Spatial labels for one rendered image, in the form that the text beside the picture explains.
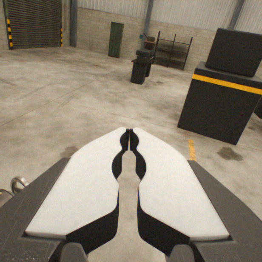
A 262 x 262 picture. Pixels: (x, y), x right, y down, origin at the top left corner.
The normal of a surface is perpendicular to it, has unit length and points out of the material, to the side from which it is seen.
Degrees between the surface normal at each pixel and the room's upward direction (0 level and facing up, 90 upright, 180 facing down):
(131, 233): 0
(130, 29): 90
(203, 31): 90
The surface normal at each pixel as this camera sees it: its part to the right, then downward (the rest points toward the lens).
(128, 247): 0.16, -0.87
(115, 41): -0.22, 0.43
